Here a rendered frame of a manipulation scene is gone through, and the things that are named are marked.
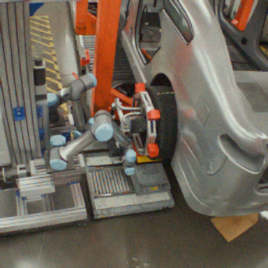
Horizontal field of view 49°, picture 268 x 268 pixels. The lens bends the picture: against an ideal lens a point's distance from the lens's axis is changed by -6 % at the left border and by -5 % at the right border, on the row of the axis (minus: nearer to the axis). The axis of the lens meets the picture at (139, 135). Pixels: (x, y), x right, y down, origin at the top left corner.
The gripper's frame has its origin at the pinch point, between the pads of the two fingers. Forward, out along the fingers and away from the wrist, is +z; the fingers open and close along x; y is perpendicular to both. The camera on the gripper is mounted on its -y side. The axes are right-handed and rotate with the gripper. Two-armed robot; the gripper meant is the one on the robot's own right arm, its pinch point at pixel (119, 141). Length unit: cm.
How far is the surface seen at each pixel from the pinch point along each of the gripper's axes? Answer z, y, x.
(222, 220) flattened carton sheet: -51, -81, -108
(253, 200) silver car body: -92, 30, -66
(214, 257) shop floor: -87, -82, -82
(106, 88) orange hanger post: 60, 10, 1
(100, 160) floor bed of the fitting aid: 45, -75, 4
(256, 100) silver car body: 17, 23, -140
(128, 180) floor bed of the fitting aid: 18, -81, -22
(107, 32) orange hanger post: 60, 68, 6
